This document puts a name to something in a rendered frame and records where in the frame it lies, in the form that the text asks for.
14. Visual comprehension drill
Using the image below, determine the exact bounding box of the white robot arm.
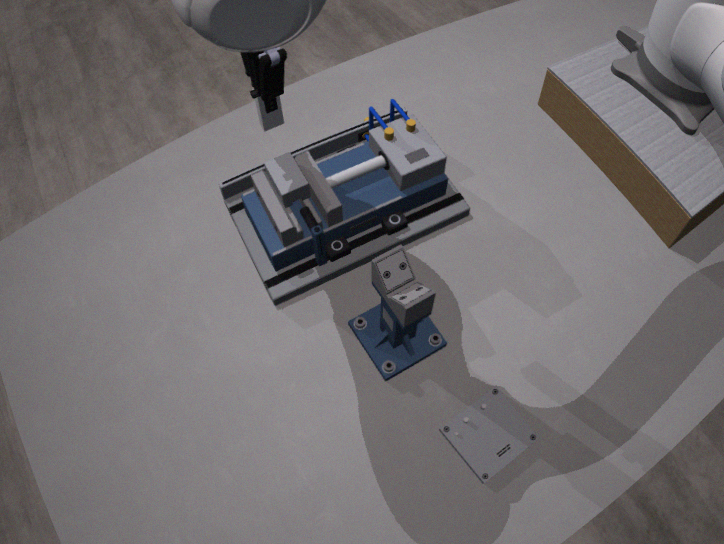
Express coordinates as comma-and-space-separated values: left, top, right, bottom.
171, 0, 724, 135

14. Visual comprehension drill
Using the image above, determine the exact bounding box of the grey flat bar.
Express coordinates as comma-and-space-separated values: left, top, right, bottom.
286, 207, 304, 240
299, 198, 323, 229

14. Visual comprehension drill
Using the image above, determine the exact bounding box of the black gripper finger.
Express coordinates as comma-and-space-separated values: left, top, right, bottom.
240, 52, 262, 127
245, 47, 287, 132

